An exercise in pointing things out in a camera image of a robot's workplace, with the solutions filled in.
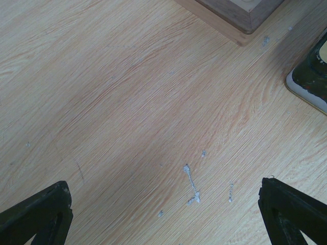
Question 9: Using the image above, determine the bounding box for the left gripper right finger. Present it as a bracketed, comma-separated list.
[258, 178, 326, 244]

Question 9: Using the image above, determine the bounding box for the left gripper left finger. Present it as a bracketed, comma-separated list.
[1, 181, 73, 244]

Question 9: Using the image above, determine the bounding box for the wooden chess board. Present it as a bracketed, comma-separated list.
[177, 0, 286, 46]

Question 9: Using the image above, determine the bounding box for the gold metal tin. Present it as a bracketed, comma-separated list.
[285, 30, 326, 114]

